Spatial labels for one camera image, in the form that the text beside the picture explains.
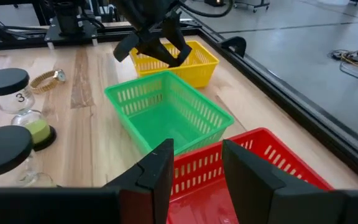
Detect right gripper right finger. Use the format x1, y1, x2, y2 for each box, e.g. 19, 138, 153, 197
222, 139, 338, 224

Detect green plastic basket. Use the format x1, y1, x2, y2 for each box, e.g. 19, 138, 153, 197
104, 70, 235, 156

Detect green sand hourglass marked three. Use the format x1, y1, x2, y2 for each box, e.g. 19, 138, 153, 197
0, 67, 57, 152

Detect red plastic basket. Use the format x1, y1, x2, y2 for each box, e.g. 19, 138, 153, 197
166, 127, 335, 224

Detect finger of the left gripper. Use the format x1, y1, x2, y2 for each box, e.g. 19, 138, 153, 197
162, 12, 193, 67
113, 32, 180, 68

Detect wheeled cart base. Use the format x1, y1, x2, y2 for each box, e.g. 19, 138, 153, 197
234, 0, 270, 14

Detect glass hourglass black caps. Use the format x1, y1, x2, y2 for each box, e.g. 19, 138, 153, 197
0, 125, 58, 189

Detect yellow black floor cable bundle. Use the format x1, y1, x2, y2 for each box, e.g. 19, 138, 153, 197
328, 45, 358, 85

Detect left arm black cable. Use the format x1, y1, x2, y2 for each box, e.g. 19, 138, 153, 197
178, 0, 236, 19

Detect yellow plastic basket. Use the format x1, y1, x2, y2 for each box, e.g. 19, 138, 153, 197
129, 39, 220, 89

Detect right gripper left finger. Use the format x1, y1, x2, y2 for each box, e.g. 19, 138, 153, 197
103, 139, 175, 224

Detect black table clamp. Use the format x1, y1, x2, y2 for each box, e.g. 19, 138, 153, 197
221, 36, 247, 58

